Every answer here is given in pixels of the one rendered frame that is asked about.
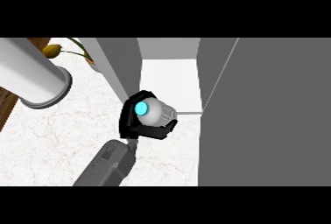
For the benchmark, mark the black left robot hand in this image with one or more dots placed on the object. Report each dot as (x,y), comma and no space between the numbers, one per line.
(127,122)

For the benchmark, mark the white cylinder with grey rim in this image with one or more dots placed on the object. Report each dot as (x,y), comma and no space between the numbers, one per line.
(29,75)

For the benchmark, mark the brown plant pot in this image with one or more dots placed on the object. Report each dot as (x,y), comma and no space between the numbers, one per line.
(91,63)

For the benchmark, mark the white water bottle cyan cap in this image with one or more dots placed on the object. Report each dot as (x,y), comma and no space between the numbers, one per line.
(155,113)

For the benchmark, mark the grey cabinet with white shelf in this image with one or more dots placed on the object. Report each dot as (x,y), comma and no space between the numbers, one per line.
(171,84)

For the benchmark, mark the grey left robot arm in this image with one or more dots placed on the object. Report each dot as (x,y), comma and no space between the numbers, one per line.
(108,163)

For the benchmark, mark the yellow flower with green stems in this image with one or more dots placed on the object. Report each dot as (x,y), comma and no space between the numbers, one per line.
(52,50)

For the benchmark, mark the flat dark grey cabinet door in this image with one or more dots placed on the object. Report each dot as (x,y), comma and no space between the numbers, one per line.
(266,116)

